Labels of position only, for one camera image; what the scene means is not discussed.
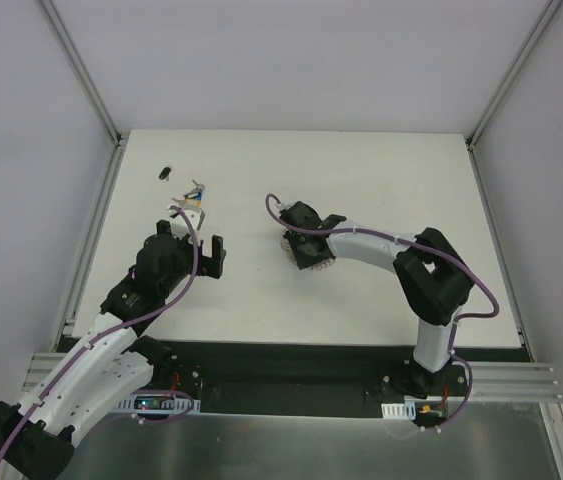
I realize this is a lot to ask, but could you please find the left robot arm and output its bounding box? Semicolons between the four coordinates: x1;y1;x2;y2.
0;220;226;479

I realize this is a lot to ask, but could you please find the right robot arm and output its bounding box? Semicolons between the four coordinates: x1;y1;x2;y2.
279;201;474;399

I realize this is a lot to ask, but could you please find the black key fob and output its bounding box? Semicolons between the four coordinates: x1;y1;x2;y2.
158;166;172;181

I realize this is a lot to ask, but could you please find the purple cable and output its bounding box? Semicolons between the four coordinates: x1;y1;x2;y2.
264;192;501;431
0;207;200;480

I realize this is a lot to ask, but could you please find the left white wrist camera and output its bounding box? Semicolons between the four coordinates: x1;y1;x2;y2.
168;204;205;235

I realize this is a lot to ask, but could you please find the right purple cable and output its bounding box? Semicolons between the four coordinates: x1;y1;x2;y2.
264;192;501;431

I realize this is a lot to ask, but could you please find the blue tag key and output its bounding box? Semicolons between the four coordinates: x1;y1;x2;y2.
184;180;205;202

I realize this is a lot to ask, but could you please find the left aluminium frame post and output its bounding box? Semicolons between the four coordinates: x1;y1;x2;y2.
36;0;123;146

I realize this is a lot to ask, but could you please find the right white cable duct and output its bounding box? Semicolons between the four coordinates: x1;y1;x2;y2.
381;402;416;421

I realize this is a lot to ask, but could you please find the white cable duct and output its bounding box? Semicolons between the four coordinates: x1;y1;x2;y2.
111;394;201;415
381;402;416;421

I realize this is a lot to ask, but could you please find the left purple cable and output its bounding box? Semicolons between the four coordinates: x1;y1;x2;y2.
0;207;200;480

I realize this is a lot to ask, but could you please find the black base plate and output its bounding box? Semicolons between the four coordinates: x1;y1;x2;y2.
125;337;477;419

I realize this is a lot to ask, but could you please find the right aluminium frame post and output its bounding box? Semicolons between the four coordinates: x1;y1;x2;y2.
466;0;563;152

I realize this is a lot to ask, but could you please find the yellow tag key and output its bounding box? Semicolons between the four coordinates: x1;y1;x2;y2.
172;198;202;208

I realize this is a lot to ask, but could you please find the left white cable duct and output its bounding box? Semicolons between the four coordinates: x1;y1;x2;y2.
111;394;201;415

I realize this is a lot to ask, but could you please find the metal disc with keyrings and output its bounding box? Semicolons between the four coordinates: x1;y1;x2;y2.
280;233;336;270

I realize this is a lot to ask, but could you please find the aluminium frame post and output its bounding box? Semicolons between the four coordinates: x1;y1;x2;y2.
36;0;123;146
466;0;563;152

